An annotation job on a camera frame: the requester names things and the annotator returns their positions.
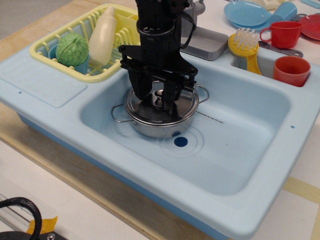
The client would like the yellow dish drying rack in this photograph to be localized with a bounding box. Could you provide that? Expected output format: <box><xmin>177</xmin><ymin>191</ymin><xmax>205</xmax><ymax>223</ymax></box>
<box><xmin>29</xmin><ymin>3</ymin><xmax>140</xmax><ymax>83</ymax></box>

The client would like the red plastic mug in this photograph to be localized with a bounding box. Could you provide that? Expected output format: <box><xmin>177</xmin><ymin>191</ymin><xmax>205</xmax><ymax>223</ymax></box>
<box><xmin>259</xmin><ymin>21</ymin><xmax>303</xmax><ymax>49</ymax></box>

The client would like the orange plastic cup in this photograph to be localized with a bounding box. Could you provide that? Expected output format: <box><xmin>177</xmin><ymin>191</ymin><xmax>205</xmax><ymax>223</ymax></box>
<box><xmin>272</xmin><ymin>56</ymin><xmax>311</xmax><ymax>87</ymax></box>

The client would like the yellow dish brush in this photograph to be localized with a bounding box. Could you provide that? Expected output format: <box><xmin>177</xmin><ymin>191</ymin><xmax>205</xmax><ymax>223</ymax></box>
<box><xmin>228</xmin><ymin>27</ymin><xmax>262</xmax><ymax>75</ymax></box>

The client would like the light blue toy sink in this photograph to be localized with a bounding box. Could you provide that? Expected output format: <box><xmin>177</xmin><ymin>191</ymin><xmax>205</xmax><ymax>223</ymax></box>
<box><xmin>0</xmin><ymin>14</ymin><xmax>320</xmax><ymax>240</ymax></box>

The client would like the grey toy utensil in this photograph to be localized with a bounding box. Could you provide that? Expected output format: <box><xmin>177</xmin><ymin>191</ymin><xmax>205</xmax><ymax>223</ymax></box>
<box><xmin>258</xmin><ymin>40</ymin><xmax>304</xmax><ymax>58</ymax></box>

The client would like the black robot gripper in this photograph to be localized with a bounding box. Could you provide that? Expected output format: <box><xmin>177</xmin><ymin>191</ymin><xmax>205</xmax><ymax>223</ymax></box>
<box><xmin>118</xmin><ymin>17</ymin><xmax>198</xmax><ymax>111</ymax></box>

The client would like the cream plastic bottle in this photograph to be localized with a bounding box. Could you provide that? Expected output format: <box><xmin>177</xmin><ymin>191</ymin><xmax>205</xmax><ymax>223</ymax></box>
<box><xmin>88</xmin><ymin>5</ymin><xmax>117</xmax><ymax>66</ymax></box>

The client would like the blue cup in rack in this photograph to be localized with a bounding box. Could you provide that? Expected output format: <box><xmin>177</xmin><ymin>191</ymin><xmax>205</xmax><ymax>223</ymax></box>
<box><xmin>48</xmin><ymin>44</ymin><xmax>90</xmax><ymax>75</ymax></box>

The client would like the light blue plastic cup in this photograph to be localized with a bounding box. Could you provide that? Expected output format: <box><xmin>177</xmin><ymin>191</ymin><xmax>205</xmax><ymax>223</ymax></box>
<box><xmin>268</xmin><ymin>1</ymin><xmax>298</xmax><ymax>24</ymax></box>

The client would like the small steel pot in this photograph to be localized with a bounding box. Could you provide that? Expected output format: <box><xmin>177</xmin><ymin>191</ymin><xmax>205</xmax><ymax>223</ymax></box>
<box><xmin>111</xmin><ymin>81</ymin><xmax>210</xmax><ymax>139</ymax></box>

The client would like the light blue plastic plate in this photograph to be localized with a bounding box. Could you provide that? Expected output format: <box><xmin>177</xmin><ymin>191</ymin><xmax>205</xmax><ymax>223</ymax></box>
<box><xmin>223</xmin><ymin>1</ymin><xmax>272</xmax><ymax>27</ymax></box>

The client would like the red plastic plate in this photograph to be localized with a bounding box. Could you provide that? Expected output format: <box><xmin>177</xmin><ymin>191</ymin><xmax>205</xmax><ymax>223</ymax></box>
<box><xmin>298</xmin><ymin>14</ymin><xmax>320</xmax><ymax>41</ymax></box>

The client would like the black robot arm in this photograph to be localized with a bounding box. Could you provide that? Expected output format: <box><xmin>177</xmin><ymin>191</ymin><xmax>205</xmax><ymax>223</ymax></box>
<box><xmin>118</xmin><ymin>0</ymin><xmax>198</xmax><ymax>111</ymax></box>

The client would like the green toy cabbage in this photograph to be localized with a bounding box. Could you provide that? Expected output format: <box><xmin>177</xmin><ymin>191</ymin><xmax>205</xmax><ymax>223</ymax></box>
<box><xmin>55</xmin><ymin>32</ymin><xmax>89</xmax><ymax>67</ymax></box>

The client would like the black braided cable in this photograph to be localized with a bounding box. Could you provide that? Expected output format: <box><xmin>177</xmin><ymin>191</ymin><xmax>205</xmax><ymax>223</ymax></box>
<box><xmin>0</xmin><ymin>196</ymin><xmax>43</xmax><ymax>237</ymax></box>

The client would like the grey toy faucet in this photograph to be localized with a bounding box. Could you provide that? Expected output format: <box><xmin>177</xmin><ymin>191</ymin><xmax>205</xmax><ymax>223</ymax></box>
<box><xmin>179</xmin><ymin>0</ymin><xmax>230</xmax><ymax>62</ymax></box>

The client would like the yellow tape piece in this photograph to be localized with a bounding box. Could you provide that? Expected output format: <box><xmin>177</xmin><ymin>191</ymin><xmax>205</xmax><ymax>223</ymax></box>
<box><xmin>26</xmin><ymin>216</ymin><xmax>58</xmax><ymax>235</ymax></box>

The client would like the steel pot lid with knob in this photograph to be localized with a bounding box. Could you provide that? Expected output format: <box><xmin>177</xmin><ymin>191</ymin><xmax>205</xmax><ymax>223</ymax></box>
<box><xmin>124</xmin><ymin>81</ymin><xmax>199</xmax><ymax>126</ymax></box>

